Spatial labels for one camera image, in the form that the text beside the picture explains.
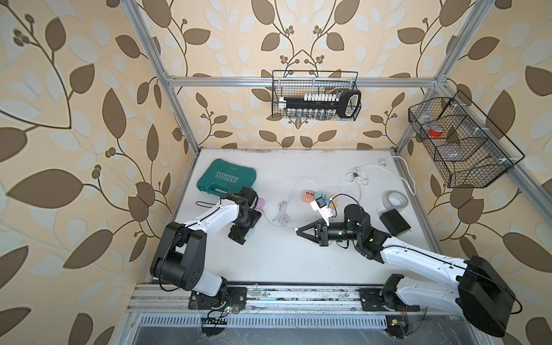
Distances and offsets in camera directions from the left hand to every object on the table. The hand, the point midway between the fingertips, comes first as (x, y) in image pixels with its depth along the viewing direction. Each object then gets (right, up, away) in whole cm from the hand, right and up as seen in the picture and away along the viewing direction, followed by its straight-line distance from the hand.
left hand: (252, 225), depth 88 cm
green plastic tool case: (-17, +19, +14) cm, 29 cm away
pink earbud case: (+2, +8, +12) cm, 15 cm away
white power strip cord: (+76, +27, +30) cm, 86 cm away
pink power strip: (+25, +11, +11) cm, 29 cm away
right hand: (+18, +2, -18) cm, 25 cm away
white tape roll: (+65, +9, +11) cm, 66 cm away
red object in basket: (+70, +37, -7) cm, 80 cm away
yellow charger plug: (+29, +12, -20) cm, 38 cm away
